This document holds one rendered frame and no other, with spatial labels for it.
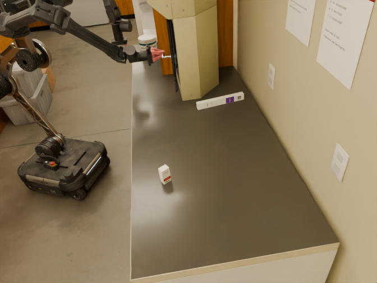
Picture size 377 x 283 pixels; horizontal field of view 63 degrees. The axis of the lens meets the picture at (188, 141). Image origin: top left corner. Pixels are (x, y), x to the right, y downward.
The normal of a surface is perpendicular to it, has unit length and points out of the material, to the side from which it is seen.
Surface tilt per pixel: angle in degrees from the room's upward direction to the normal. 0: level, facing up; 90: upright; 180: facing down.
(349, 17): 90
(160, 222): 0
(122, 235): 0
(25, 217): 0
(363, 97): 90
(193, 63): 90
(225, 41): 90
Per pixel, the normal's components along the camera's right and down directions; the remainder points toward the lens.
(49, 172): -0.09, -0.78
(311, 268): 0.14, 0.61
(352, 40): -0.99, 0.15
